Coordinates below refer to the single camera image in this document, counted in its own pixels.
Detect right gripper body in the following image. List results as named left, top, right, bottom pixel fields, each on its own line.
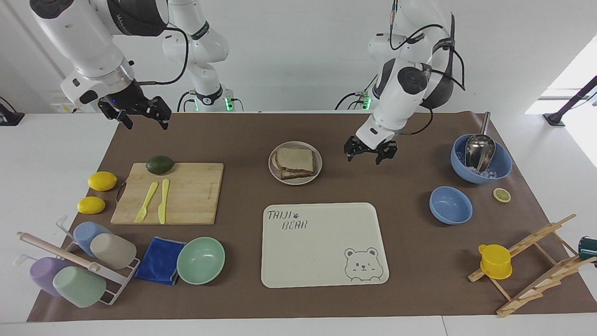
left=101, top=80, right=153, bottom=115

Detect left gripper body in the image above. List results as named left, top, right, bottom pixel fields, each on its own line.
left=357, top=137, right=389, bottom=154

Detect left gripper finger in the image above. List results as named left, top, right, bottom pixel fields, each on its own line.
left=374, top=141, right=398, bottom=165
left=344, top=136, right=364, bottom=163

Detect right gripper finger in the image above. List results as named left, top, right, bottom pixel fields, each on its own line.
left=97, top=101, right=134, bottom=131
left=145, top=96, right=173, bottom=131

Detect beige round plate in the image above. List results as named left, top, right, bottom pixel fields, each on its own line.
left=268, top=141, right=323, bottom=186

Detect green avocado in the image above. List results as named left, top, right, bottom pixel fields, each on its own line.
left=146, top=155, right=175, bottom=175

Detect bread slice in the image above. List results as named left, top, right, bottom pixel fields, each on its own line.
left=280, top=168, right=316, bottom=181
left=274, top=147, right=317, bottom=173

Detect large yellow lemon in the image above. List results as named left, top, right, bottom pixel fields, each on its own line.
left=88, top=171, right=118, bottom=192

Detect small blue bowl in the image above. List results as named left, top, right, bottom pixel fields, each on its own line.
left=429, top=186, right=473, bottom=225

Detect yellow-green plastic fork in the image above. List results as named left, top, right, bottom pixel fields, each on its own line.
left=134, top=182, right=160, bottom=224

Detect yellow-green plastic knife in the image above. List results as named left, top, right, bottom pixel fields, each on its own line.
left=158, top=179, right=170, bottom=225

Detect metal scoop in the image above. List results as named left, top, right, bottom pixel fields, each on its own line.
left=465, top=111, right=496, bottom=173

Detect bamboo cutting board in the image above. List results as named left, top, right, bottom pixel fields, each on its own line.
left=111, top=162, right=224, bottom=225

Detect small yellow lemon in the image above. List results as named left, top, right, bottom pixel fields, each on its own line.
left=77, top=196, right=106, bottom=215

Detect cream tray with bear print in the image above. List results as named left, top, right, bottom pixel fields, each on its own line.
left=261, top=202, right=390, bottom=288

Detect clear ice cubes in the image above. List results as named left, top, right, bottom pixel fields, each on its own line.
left=456, top=150, right=498, bottom=181

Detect black stand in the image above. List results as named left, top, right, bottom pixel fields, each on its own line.
left=543, top=75, right=597, bottom=127
left=0, top=96, right=25, bottom=127

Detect large blue bowl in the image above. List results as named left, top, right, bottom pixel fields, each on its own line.
left=450, top=134, right=513, bottom=184

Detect light blue cup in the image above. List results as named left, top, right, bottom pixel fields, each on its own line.
left=73, top=221, right=113, bottom=258

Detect beige cup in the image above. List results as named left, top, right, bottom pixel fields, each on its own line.
left=89, top=233, right=138, bottom=270

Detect blue cloth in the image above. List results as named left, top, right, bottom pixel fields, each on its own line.
left=134, top=236, right=187, bottom=286

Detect mint green bowl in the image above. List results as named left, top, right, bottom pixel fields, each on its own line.
left=176, top=237, right=226, bottom=286

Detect mint green cup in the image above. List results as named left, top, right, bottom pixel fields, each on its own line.
left=52, top=266, right=108, bottom=309

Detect purple cup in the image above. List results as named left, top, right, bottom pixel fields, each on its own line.
left=29, top=257, right=71, bottom=298

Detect wooden dish rack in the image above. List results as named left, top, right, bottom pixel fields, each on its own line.
left=468, top=213, right=597, bottom=318

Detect dark green cup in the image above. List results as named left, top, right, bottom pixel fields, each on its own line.
left=578, top=236, right=597, bottom=263

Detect black cable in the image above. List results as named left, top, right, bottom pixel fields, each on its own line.
left=176, top=91, right=197, bottom=113
left=138, top=27, right=190, bottom=86
left=389, top=0, right=467, bottom=92
left=334, top=92, right=362, bottom=111
left=395, top=105, right=435, bottom=137

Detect white wire cup rack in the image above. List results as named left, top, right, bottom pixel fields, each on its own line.
left=13, top=214, right=141, bottom=307

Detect yellow cup with handle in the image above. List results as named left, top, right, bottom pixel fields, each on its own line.
left=478, top=244, right=513, bottom=280

